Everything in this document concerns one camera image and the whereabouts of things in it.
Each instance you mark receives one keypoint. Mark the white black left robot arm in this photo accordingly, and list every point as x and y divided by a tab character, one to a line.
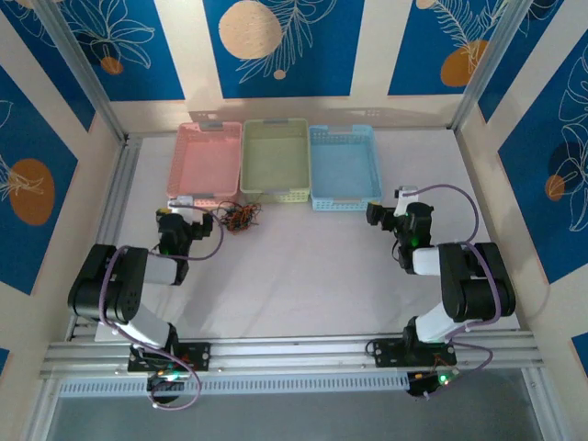
156	271

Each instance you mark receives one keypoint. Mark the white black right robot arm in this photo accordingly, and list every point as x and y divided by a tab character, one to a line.
432	262

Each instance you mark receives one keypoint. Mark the blue plastic basket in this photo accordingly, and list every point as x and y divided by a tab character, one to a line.
344	165

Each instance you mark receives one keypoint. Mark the pink plastic basket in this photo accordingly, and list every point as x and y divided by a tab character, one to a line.
204	161

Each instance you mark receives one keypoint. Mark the green plastic basket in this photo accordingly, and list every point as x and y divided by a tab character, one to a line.
274	161

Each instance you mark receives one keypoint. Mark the circuit board with green light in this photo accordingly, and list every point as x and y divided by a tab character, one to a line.
165	388
422	387

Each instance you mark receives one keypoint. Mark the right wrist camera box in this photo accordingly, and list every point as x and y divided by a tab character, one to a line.
404	196

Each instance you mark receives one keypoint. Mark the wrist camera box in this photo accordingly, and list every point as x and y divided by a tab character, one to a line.
404	196
184	202

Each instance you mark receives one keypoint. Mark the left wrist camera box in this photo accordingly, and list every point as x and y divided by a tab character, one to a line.
184	202

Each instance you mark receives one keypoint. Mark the aluminium side rail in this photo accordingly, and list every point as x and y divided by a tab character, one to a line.
115	197

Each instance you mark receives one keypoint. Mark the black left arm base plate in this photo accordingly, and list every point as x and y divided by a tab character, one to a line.
200	356

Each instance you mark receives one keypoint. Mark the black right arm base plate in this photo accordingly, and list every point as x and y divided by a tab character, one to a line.
386	351

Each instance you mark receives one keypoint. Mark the aluminium frame rail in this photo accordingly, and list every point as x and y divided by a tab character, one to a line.
298	351

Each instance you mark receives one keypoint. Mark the aluminium frame post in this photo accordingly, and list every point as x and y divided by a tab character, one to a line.
482	69
82	69

